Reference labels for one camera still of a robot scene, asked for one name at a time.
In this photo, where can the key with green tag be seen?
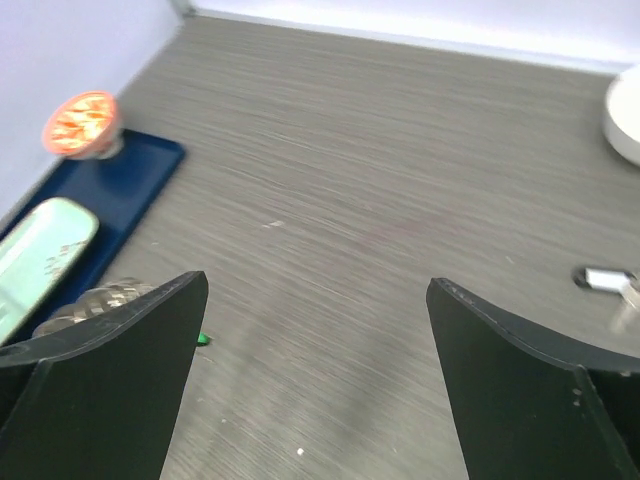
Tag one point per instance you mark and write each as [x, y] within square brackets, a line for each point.
[203, 340]

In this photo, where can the key with black tag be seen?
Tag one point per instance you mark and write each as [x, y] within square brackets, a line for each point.
[622, 283]

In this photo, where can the white bowl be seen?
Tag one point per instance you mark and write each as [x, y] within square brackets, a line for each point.
[621, 115]

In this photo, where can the pale green rectangular plate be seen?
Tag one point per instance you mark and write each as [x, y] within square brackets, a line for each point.
[37, 253]

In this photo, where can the orange patterned bowl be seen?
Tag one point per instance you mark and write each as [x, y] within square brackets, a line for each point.
[87, 126]

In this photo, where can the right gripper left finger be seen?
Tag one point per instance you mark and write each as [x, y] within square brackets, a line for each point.
[100, 399]

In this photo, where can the dark blue tray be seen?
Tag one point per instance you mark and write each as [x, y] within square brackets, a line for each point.
[119, 191]

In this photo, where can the large keyring with small rings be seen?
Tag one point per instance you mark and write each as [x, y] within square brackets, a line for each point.
[93, 302]

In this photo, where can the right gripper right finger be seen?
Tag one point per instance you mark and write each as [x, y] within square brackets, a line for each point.
[529, 402]

